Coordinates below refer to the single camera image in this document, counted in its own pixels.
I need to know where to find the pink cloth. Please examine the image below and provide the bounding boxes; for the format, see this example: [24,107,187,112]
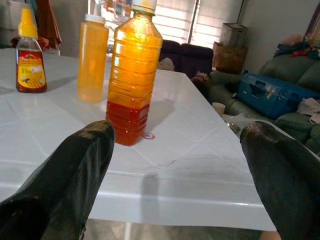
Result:
[296,97,320,125]

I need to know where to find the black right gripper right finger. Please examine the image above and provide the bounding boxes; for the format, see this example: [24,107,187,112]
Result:
[239,120,320,240]

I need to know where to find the honey bottle yellow cap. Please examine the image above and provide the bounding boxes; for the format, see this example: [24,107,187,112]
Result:
[15,7,48,94]

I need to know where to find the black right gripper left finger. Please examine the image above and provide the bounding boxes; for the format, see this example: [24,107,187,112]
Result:
[0,119,116,240]

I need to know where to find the brown hanging garment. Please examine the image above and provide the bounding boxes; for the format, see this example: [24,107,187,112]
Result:
[34,0,63,51]

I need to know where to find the ribbed bottle orange red liquid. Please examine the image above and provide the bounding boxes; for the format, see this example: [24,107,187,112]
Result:
[105,0,164,147]

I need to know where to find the orange juice bottle white cap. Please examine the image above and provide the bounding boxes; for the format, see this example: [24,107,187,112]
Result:
[77,13,110,104]

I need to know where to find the dark purple armchair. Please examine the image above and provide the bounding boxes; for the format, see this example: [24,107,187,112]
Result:
[158,39,215,80]

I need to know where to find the window blinds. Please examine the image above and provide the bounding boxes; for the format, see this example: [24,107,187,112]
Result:
[87,0,246,50]

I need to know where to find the green sofa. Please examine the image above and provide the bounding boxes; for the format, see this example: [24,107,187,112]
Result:
[208,53,320,156]

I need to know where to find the pile of colourful clothes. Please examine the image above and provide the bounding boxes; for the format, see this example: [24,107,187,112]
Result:
[273,33,320,61]

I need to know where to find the brown cardboard box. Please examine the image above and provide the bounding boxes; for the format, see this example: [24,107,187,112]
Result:
[212,41,249,75]

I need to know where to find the grey worn box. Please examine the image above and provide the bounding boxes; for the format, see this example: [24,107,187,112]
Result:
[221,22,249,49]

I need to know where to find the paper cup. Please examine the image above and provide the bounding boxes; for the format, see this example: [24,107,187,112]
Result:
[212,101,227,116]

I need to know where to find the blue plastic case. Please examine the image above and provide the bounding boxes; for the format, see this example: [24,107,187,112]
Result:
[236,72,320,120]

